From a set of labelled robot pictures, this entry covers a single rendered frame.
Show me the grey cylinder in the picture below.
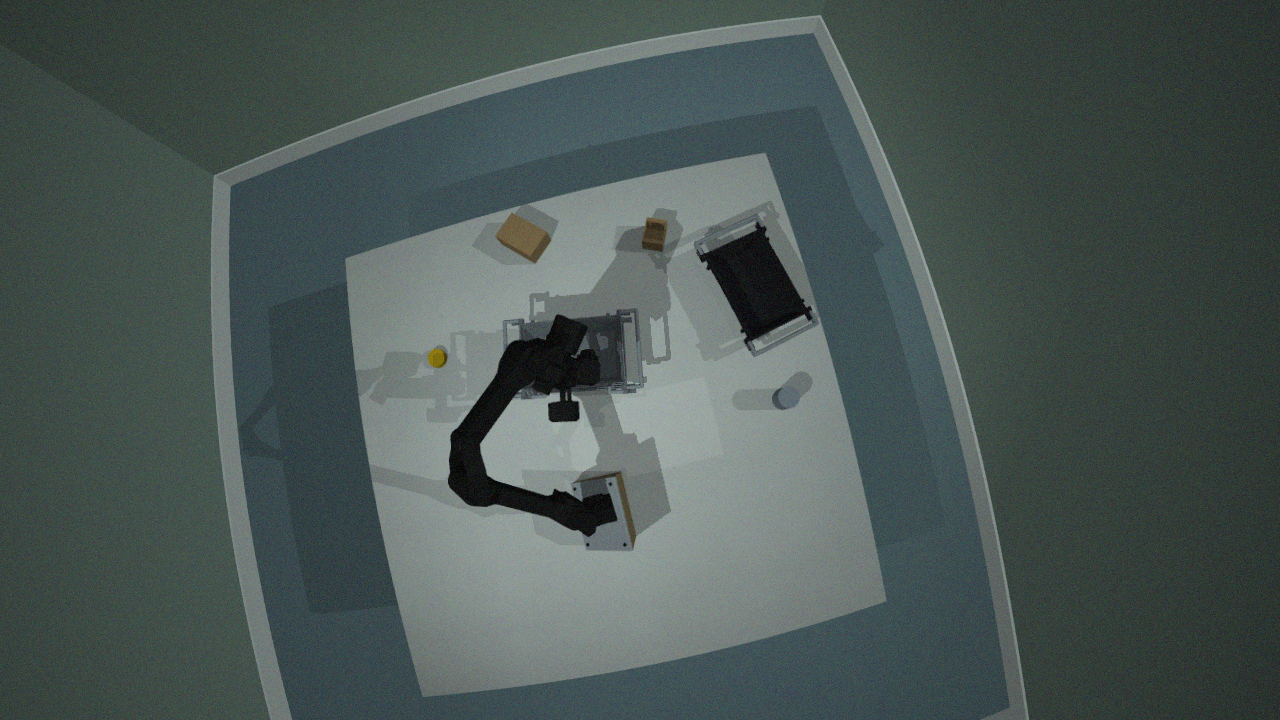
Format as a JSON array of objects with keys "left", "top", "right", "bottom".
[{"left": 772, "top": 386, "right": 800, "bottom": 410}]

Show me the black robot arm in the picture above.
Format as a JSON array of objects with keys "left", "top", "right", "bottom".
[{"left": 448, "top": 314, "right": 618, "bottom": 537}]

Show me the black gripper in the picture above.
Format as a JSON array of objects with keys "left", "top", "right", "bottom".
[{"left": 548, "top": 357, "right": 580, "bottom": 421}]

